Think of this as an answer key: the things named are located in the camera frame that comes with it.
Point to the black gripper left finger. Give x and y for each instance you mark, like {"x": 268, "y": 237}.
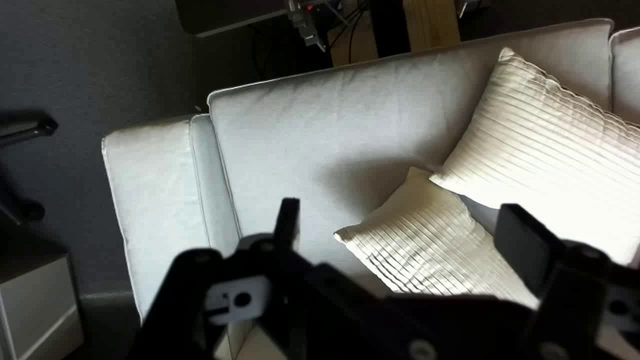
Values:
{"x": 193, "y": 293}

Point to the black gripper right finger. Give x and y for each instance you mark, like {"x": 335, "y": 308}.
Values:
{"x": 532, "y": 246}

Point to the small cream pleated pillow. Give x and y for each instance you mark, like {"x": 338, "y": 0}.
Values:
{"x": 426, "y": 253}
{"x": 553, "y": 146}

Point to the grey fabric sofa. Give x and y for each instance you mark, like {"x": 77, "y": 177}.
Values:
{"x": 153, "y": 200}

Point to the grey sofa seat cushion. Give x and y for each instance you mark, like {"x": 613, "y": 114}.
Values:
{"x": 630, "y": 73}
{"x": 321, "y": 133}

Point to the wooden table leg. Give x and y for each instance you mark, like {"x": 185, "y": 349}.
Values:
{"x": 433, "y": 22}

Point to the black camera tripod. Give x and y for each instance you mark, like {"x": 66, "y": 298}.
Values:
{"x": 31, "y": 126}

